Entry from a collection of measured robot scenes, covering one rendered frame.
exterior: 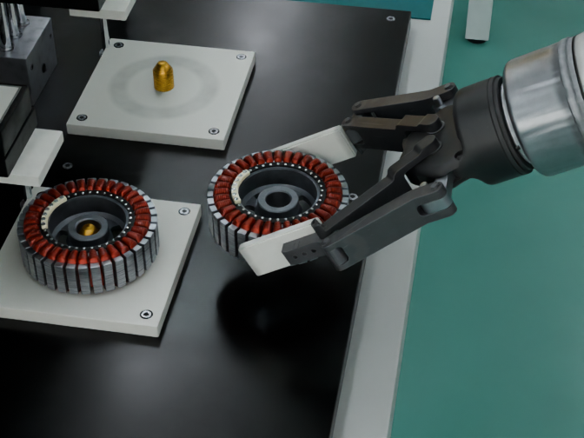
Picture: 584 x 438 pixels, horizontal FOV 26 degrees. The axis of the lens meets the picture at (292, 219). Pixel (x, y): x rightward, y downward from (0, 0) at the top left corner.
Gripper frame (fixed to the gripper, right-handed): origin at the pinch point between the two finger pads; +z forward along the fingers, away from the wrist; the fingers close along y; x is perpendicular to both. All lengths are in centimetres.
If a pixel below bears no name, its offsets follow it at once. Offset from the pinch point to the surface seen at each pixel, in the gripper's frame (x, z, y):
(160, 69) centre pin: 5.5, 14.8, 21.0
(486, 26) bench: -75, 26, 158
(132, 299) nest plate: 1.0, 11.8, -7.5
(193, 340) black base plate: -2.8, 7.8, -9.9
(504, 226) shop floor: -83, 23, 99
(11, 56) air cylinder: 13.8, 25.5, 18.1
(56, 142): 12.9, 12.9, -1.1
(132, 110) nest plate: 4.4, 17.6, 17.2
